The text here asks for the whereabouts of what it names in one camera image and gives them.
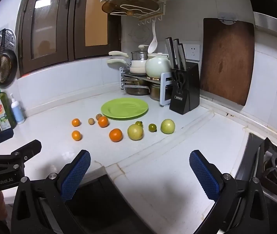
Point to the brown glass cabinet door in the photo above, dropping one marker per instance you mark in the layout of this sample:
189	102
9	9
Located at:
45	24

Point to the stainless steel range hood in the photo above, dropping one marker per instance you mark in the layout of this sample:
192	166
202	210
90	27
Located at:
275	26

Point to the large steel pot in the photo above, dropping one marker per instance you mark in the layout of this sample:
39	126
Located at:
136	89

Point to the steel saucepan with glass lid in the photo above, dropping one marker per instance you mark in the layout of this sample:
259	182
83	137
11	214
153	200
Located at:
139	55

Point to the perforated metal steamer plate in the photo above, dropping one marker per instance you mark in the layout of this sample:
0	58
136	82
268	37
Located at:
7	39

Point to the small green tomato with stem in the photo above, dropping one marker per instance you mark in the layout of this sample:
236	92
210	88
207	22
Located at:
139	123
152	127

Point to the black kitchen scissors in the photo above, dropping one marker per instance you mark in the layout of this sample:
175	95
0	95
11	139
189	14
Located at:
179	79

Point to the black knife block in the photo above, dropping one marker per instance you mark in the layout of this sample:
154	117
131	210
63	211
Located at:
184	95

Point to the green dish soap bottle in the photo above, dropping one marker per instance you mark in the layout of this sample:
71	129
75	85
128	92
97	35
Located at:
3	112

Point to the green plate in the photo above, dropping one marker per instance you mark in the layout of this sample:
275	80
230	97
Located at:
124	108

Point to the white wall outlet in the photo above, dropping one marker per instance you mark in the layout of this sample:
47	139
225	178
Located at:
193	52

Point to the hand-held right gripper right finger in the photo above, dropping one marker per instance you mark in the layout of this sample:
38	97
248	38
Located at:
204	178

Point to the large pale green tomato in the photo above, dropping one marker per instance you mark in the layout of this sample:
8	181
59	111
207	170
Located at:
168	126
135	132

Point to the small brown kiwi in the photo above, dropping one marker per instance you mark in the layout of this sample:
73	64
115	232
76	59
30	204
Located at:
98	116
91	121

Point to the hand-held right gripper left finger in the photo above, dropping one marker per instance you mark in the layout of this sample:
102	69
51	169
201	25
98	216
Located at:
76	175

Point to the white wall hook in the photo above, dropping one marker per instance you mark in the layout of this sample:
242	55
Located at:
227	19

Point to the white pump bottle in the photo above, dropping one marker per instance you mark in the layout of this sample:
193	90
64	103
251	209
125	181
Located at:
17	112

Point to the round wooden board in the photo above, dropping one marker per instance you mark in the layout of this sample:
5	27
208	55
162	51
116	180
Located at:
128	3

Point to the mandarin orange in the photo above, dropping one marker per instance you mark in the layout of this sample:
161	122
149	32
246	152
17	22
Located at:
103	121
76	122
115	135
76	135

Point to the gas stove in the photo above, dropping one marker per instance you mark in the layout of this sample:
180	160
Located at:
275	165

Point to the brown cabinet door orange panel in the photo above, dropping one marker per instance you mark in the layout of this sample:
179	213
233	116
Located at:
93	17

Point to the black frying pan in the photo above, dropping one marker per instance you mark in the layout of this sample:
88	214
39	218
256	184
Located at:
12	65

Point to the white and metal pot rack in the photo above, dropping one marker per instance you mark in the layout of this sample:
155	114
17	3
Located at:
165	100

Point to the white ladle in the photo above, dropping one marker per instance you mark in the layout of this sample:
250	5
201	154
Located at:
153	44

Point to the white ceramic pot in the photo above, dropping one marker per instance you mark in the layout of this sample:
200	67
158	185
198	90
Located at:
157	65

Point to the small steel pot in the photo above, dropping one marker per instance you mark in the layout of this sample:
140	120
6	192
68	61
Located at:
156	92

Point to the brown wooden cutting board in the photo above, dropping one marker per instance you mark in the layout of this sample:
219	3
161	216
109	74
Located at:
226	61

